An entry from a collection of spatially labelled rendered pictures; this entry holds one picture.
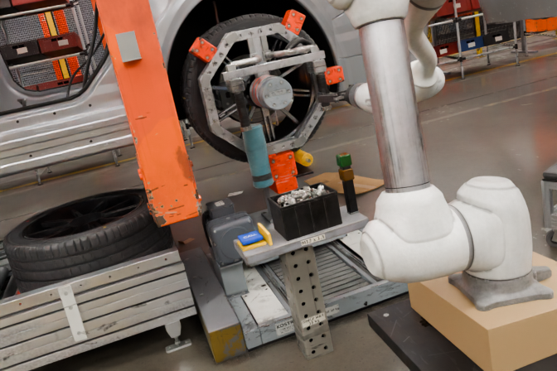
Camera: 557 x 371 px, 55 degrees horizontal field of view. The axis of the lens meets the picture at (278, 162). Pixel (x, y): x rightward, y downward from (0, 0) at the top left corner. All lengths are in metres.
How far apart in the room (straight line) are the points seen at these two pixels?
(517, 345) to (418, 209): 0.36
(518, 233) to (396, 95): 0.41
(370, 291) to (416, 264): 0.97
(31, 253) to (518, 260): 1.67
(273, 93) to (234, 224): 0.54
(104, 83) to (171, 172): 0.65
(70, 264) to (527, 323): 1.55
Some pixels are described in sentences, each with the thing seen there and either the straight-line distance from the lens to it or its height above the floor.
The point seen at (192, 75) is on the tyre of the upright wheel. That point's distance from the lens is 2.31.
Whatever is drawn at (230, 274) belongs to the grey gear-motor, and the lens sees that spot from 2.26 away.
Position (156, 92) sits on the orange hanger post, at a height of 0.98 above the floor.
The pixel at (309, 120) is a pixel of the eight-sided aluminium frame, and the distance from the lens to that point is 2.37.
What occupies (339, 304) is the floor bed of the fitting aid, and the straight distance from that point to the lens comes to 2.12.
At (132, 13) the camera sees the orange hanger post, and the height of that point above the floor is 1.24.
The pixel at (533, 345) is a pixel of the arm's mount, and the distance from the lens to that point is 1.35.
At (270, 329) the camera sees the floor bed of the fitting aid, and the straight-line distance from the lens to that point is 2.06.
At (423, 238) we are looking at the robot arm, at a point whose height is 0.62.
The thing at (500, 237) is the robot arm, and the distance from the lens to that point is 1.28.
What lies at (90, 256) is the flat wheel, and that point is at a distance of 2.15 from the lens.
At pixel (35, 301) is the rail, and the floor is 0.36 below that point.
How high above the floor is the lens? 1.12
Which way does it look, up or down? 14 degrees down
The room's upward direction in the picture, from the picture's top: 12 degrees counter-clockwise
